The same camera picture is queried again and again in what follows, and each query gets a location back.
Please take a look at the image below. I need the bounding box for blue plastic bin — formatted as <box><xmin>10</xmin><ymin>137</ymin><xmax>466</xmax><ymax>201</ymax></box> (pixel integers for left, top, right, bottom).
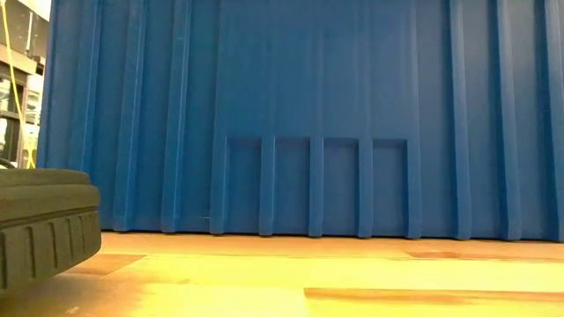
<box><xmin>36</xmin><ymin>0</ymin><xmax>564</xmax><ymax>244</ymax></box>

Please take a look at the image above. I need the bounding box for orange-yellow cable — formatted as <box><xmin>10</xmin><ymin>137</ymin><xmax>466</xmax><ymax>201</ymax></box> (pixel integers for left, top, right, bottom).
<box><xmin>0</xmin><ymin>0</ymin><xmax>37</xmax><ymax>170</ymax></box>

